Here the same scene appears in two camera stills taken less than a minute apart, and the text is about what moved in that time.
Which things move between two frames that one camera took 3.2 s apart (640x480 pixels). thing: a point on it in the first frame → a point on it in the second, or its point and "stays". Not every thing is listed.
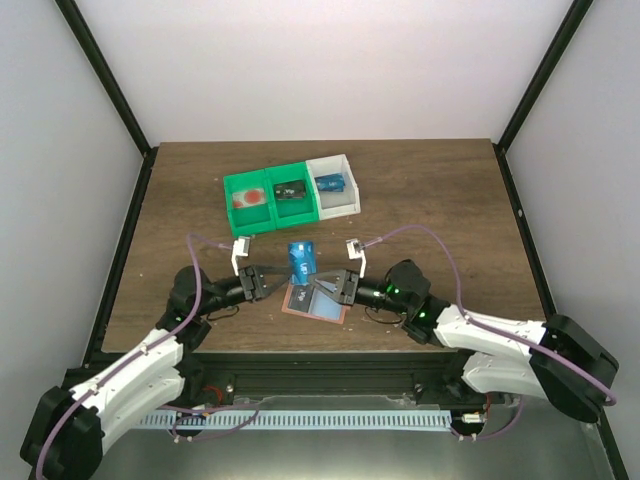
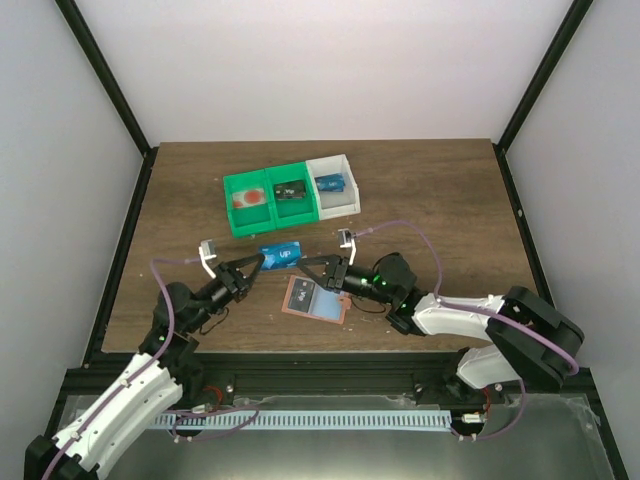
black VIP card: (290, 190) stays
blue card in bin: (331, 183) stays
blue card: (302, 261) → (280, 256)
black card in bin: (290, 190) stays
